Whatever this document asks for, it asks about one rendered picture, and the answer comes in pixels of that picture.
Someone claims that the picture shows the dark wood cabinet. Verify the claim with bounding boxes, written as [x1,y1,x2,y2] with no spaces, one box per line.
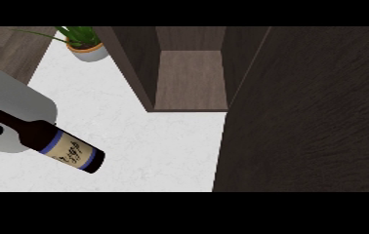
[92,25,272,113]

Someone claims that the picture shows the dark wood cabinet door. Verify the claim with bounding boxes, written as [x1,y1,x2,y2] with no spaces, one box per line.
[213,25,369,193]

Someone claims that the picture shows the dark wine bottle, beige label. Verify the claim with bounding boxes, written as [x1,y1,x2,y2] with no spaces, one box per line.
[0,110,106,175]

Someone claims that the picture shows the potted green plant, white pot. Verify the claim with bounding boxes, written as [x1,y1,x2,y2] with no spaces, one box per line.
[9,25,111,63]

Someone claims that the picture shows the dark wood panel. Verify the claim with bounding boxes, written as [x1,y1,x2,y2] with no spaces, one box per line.
[0,25,59,86]

